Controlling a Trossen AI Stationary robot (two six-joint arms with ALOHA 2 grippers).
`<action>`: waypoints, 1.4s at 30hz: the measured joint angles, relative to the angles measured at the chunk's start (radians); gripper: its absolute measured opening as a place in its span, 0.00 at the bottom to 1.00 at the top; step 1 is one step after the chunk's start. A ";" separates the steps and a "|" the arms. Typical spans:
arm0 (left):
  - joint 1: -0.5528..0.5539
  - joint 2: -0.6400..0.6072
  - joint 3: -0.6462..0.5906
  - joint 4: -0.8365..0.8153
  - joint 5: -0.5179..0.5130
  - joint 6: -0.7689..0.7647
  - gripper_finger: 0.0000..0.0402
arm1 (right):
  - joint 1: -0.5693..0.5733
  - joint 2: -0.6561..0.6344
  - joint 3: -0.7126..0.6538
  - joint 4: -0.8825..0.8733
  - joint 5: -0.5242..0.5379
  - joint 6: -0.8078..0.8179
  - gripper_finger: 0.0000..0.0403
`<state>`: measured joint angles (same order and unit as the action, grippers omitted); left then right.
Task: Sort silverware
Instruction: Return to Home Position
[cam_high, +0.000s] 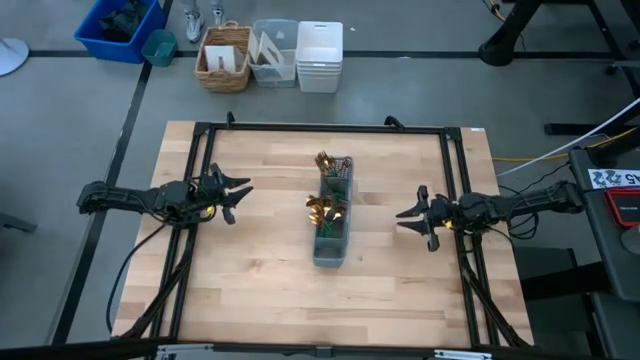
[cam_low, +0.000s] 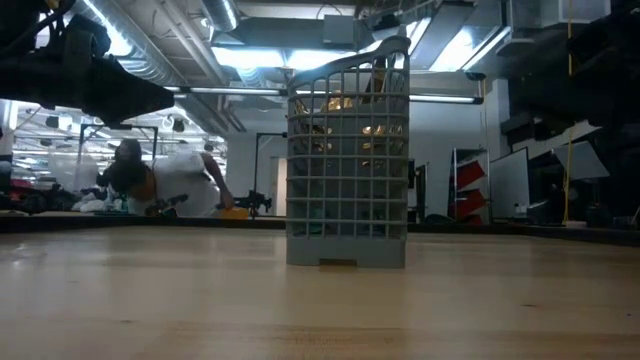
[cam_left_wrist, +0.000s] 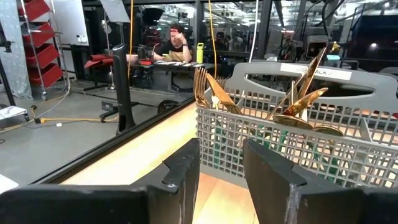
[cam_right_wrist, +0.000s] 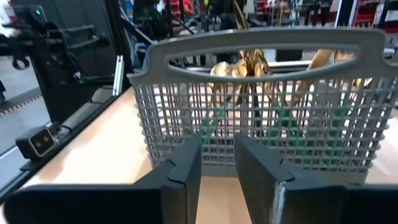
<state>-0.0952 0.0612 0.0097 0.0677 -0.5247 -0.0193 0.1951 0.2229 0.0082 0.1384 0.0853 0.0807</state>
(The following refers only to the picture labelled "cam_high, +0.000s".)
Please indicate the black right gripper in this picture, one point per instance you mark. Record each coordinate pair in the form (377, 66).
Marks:
(442, 212)

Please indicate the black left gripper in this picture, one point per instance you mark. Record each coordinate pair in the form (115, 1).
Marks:
(210, 195)

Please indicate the grey plastic cutlery caddy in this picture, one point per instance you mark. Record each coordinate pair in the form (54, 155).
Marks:
(329, 252)

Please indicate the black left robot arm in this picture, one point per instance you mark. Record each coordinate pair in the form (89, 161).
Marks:
(130, 200)

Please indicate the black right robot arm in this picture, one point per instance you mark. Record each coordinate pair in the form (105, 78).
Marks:
(520, 202)

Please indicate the woven wicker basket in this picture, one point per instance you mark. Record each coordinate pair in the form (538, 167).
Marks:
(222, 82)

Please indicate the clear plastic bin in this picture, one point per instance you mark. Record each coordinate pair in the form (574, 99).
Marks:
(272, 75)

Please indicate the white card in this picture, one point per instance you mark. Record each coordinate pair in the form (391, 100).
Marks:
(220, 57)

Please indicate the white stacked plastic bins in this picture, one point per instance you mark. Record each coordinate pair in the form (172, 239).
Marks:
(317, 75)

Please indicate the beige cardboard pieces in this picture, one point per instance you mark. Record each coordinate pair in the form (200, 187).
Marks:
(270, 50)

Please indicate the small teal bin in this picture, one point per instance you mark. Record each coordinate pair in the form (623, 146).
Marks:
(160, 50)

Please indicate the person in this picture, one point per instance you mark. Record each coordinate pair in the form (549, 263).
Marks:
(194, 25)

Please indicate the blue plastic bin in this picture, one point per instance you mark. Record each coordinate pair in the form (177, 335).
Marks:
(125, 50)

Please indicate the black side table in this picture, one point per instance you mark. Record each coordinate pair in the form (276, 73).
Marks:
(600, 250)

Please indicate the black floor stand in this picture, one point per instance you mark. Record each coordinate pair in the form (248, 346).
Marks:
(500, 45)

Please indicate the dark cloth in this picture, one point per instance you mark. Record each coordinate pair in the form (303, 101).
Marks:
(120, 25)

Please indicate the white printed label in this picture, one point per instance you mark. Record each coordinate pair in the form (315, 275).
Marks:
(612, 178)

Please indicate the white round floor base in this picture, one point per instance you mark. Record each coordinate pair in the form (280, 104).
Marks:
(10, 55)

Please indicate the silver metal bracket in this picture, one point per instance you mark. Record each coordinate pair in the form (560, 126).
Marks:
(180, 352)
(462, 355)

